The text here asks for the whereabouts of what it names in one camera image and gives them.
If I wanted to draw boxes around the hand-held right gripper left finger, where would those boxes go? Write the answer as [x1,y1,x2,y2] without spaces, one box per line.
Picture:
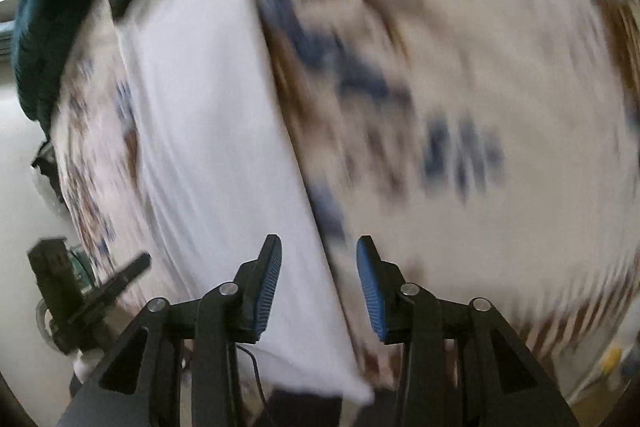
[55,234,283,427]

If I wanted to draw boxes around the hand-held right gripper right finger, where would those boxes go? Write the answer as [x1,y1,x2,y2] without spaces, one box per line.
[356,235,581,427]

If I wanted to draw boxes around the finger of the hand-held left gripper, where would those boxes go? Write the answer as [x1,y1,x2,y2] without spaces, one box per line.
[82,253,152,314]

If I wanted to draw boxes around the white garment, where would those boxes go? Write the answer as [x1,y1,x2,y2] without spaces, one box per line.
[117,0,375,405]

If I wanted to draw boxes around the floral printed blanket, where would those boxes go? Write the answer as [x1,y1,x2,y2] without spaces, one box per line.
[50,0,640,403]

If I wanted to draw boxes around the dark teal cloth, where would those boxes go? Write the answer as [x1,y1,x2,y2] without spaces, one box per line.
[12,0,121,122]

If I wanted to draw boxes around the black cable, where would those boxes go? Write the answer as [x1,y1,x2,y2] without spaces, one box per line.
[235,343,276,427]

